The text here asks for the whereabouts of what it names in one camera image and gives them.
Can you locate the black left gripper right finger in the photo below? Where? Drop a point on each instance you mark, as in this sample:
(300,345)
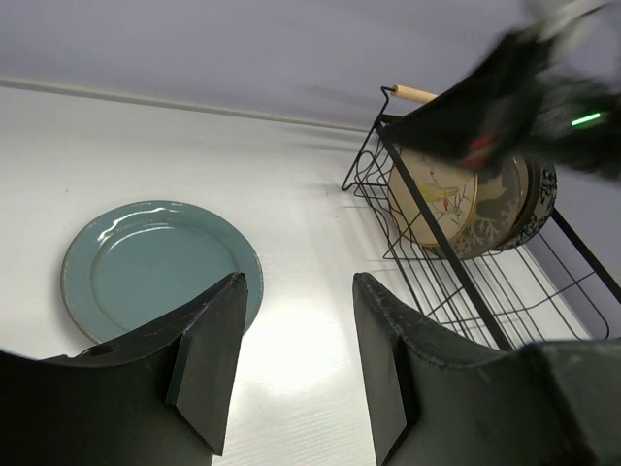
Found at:
(437,398)

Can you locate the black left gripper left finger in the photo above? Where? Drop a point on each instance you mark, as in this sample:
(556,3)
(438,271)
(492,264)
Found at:
(158,395)

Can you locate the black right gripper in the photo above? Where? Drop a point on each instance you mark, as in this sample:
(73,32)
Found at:
(473,124)

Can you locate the beige bird pattern plate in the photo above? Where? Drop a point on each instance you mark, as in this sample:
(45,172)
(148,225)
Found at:
(448,192)

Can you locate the grey deer pattern plate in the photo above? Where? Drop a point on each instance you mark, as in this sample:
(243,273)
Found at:
(498,202)

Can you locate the teal blue plate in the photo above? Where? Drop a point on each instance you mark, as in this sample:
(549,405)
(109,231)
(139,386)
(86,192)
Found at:
(137,262)

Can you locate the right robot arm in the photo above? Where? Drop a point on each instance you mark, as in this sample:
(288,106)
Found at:
(577,123)

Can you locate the black wire dish rack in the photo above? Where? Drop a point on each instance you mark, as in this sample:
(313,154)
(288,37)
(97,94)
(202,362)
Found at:
(552,288)

